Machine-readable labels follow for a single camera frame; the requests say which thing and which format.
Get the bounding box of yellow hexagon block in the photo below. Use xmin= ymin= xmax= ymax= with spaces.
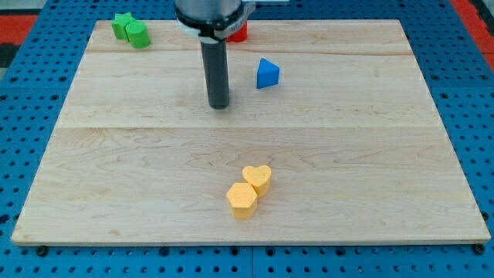
xmin=226 ymin=183 xmax=258 ymax=219

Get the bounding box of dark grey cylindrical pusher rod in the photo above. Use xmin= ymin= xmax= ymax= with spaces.
xmin=201 ymin=40 xmax=230 ymax=110

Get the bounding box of green cylinder block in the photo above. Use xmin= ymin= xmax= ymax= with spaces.
xmin=125 ymin=20 xmax=151 ymax=49

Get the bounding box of blue triangle block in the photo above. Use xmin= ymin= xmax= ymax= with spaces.
xmin=256 ymin=58 xmax=280 ymax=89

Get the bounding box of red star block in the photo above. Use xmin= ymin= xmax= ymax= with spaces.
xmin=226 ymin=22 xmax=248 ymax=42

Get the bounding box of light wooden board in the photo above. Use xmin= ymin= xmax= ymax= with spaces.
xmin=12 ymin=19 xmax=491 ymax=246

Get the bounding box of green star block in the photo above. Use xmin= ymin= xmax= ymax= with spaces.
xmin=111 ymin=12 xmax=135 ymax=41

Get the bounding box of yellow heart block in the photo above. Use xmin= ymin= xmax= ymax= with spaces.
xmin=242 ymin=165 xmax=272 ymax=198

